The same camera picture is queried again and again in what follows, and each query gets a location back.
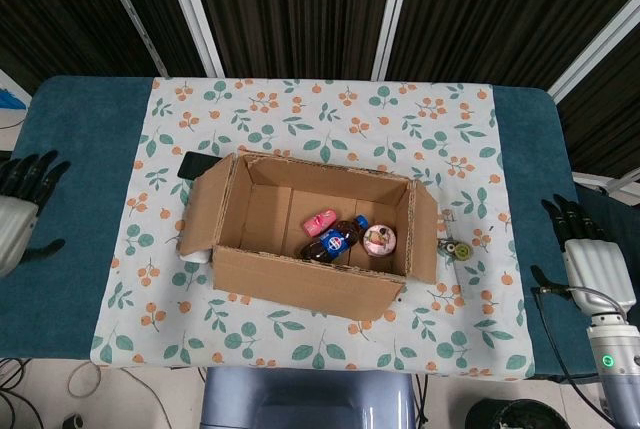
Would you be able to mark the white rectangular case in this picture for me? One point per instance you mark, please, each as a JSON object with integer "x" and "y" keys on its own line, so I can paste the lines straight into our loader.
{"x": 195, "y": 257}

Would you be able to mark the small pink packet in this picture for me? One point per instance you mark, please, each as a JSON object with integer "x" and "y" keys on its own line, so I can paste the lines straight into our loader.
{"x": 317, "y": 223}

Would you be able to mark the small black floor object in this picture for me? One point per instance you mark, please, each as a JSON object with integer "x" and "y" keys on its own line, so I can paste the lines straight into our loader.
{"x": 74, "y": 421}

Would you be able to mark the brown cardboard box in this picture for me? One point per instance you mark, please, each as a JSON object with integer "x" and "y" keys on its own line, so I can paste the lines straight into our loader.
{"x": 300, "y": 289}

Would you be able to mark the slanted white frame post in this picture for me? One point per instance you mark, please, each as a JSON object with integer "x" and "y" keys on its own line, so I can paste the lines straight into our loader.
{"x": 595, "y": 56}

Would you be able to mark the black round bin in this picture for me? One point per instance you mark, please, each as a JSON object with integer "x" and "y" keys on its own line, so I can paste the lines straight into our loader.
{"x": 515, "y": 416}

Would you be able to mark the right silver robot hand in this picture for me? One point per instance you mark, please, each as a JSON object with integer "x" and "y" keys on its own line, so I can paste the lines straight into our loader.
{"x": 597, "y": 269}

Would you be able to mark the black smartphone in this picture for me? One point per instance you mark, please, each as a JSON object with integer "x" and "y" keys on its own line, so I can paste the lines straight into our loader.
{"x": 192, "y": 165}

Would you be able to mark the thin white frame post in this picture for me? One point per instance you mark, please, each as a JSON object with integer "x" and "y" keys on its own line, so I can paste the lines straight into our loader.
{"x": 130, "y": 9}

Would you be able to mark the floral print tablecloth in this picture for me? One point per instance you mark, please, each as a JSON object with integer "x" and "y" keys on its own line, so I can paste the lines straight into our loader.
{"x": 150, "y": 309}

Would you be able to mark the cola bottle blue label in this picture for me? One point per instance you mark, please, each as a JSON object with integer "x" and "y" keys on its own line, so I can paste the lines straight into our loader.
{"x": 332, "y": 244}

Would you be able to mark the round pink tin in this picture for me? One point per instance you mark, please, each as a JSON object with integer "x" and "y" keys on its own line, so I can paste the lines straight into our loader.
{"x": 380, "y": 240}

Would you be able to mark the wide white frame post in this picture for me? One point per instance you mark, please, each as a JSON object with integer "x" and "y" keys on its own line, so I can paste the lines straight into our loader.
{"x": 192, "y": 9}

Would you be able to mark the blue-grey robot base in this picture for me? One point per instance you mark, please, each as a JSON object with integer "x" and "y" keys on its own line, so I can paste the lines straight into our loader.
{"x": 300, "y": 399}

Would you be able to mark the teal table cover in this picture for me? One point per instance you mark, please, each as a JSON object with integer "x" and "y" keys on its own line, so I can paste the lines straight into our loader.
{"x": 75, "y": 124}

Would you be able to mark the dark fabric storage bin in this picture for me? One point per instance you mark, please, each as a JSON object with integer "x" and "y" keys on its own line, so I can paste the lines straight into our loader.
{"x": 625, "y": 219}

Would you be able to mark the clear plastic ruler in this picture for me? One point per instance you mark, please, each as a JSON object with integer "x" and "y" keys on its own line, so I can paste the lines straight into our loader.
{"x": 465, "y": 276}

